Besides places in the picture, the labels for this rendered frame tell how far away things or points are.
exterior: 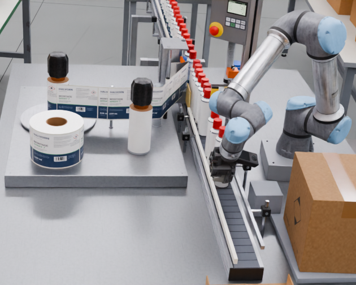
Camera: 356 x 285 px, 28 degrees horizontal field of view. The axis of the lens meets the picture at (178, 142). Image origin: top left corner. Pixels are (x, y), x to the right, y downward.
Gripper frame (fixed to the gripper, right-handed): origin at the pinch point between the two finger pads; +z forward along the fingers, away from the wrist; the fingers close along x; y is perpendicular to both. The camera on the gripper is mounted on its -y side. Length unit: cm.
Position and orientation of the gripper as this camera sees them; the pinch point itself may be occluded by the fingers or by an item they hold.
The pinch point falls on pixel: (225, 180)
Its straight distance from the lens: 254.0
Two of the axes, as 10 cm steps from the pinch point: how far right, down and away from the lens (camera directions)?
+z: -1.3, 5.3, 8.4
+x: 0.7, 8.5, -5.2
